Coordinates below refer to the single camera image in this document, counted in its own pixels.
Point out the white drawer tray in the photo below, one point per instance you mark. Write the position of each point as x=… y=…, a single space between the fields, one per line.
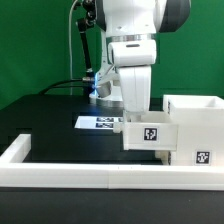
x=164 y=156
x=152 y=131

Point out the white marker tag sheet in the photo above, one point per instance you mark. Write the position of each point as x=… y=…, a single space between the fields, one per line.
x=96 y=122

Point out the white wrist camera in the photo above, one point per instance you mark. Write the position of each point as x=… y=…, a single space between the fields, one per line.
x=132 y=53

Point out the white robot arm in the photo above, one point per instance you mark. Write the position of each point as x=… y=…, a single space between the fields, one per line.
x=132 y=20

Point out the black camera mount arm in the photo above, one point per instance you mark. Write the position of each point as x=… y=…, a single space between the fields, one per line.
x=83 y=24

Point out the white U-shaped table fence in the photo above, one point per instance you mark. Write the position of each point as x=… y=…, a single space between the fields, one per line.
x=15 y=172

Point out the white drawer cabinet box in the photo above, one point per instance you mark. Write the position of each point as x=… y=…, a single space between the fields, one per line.
x=200 y=138

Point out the white front drawer tray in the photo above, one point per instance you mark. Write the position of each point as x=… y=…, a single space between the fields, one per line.
x=164 y=156

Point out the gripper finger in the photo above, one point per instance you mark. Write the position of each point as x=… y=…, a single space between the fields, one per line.
x=128 y=116

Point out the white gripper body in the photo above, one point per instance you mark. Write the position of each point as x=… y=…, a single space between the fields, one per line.
x=135 y=85

